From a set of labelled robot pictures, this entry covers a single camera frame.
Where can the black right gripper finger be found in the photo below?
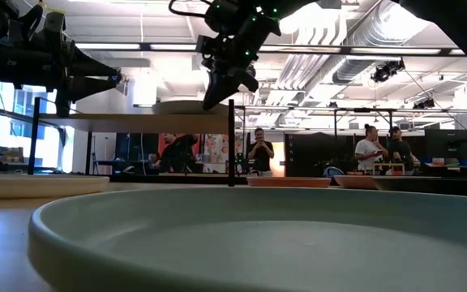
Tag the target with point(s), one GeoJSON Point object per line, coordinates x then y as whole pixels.
{"type": "Point", "coordinates": [246, 80]}
{"type": "Point", "coordinates": [219, 91]}

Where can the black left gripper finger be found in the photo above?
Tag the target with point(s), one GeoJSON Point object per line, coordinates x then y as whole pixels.
{"type": "Point", "coordinates": [91, 68]}
{"type": "Point", "coordinates": [91, 87]}

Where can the pink plate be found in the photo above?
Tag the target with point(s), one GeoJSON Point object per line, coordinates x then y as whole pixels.
{"type": "Point", "coordinates": [288, 182]}
{"type": "Point", "coordinates": [353, 182]}

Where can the white plate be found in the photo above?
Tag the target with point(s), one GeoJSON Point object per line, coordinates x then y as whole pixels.
{"type": "Point", "coordinates": [35, 186]}

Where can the sage green plate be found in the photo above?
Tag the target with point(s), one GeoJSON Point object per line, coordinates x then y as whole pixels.
{"type": "Point", "coordinates": [258, 243]}

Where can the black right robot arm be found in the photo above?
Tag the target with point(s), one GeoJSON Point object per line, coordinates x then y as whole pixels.
{"type": "Point", "coordinates": [460, 28]}

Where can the green plates on rack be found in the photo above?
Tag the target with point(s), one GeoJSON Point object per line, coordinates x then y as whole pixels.
{"type": "Point", "coordinates": [185, 108]}

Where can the person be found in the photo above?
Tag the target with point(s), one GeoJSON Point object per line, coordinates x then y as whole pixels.
{"type": "Point", "coordinates": [366, 152]}
{"type": "Point", "coordinates": [401, 152]}
{"type": "Point", "coordinates": [261, 154]}
{"type": "Point", "coordinates": [178, 154]}

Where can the black partition panel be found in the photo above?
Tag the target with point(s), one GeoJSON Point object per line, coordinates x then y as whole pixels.
{"type": "Point", "coordinates": [306, 154]}

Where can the cardboard boxes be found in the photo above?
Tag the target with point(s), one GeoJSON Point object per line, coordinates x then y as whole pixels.
{"type": "Point", "coordinates": [12, 154]}

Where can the blue white helmet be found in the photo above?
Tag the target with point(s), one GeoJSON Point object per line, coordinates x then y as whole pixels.
{"type": "Point", "coordinates": [332, 172]}

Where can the black ceiling spotlight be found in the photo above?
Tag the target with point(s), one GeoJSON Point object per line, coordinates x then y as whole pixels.
{"type": "Point", "coordinates": [424, 104]}
{"type": "Point", "coordinates": [383, 73]}

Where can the small wooden rack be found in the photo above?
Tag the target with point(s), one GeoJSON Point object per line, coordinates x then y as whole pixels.
{"type": "Point", "coordinates": [388, 164]}

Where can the black computer monitor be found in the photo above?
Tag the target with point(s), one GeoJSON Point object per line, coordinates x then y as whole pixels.
{"type": "Point", "coordinates": [448, 142]}

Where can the colourful wall poster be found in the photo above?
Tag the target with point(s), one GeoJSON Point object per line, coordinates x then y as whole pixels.
{"type": "Point", "coordinates": [217, 148]}

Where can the black aluminium table frame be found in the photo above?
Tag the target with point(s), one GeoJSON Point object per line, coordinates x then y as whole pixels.
{"type": "Point", "coordinates": [176, 179]}

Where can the black background metal frame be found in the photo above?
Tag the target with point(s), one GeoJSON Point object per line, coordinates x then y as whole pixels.
{"type": "Point", "coordinates": [363, 110]}

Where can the silver ventilation duct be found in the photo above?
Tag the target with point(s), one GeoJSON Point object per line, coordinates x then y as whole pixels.
{"type": "Point", "coordinates": [379, 32]}

